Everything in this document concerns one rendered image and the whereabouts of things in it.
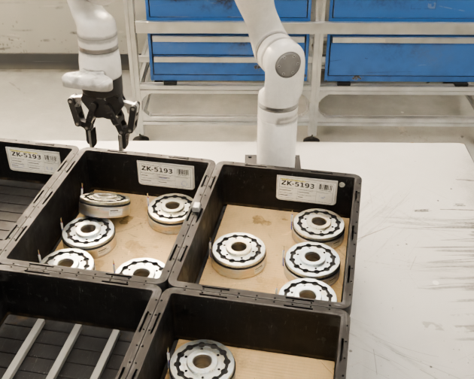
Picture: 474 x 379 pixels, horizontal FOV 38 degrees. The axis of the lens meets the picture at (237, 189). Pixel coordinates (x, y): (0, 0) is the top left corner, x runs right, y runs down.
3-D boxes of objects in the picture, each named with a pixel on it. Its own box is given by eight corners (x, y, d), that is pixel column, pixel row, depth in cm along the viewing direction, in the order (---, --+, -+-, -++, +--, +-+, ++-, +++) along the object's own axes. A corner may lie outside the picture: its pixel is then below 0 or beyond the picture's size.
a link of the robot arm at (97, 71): (60, 88, 122) (56, 54, 118) (86, 63, 131) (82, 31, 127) (109, 94, 120) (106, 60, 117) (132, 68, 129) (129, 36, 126)
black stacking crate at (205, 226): (219, 207, 152) (218, 162, 145) (356, 222, 147) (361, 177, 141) (170, 337, 119) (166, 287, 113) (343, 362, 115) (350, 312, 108)
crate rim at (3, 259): (83, 155, 151) (82, 146, 150) (217, 169, 147) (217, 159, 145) (-4, 273, 119) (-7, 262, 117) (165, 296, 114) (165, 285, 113)
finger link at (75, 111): (77, 92, 132) (89, 119, 135) (69, 93, 132) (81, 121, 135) (71, 98, 130) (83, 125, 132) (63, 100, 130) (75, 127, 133)
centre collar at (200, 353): (190, 349, 110) (190, 347, 110) (220, 353, 109) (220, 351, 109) (183, 373, 106) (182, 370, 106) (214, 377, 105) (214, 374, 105)
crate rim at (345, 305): (217, 169, 147) (217, 159, 145) (361, 184, 142) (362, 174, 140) (165, 296, 114) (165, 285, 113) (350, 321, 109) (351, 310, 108)
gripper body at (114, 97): (129, 65, 129) (132, 110, 134) (86, 59, 130) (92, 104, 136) (115, 81, 123) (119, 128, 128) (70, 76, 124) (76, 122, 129)
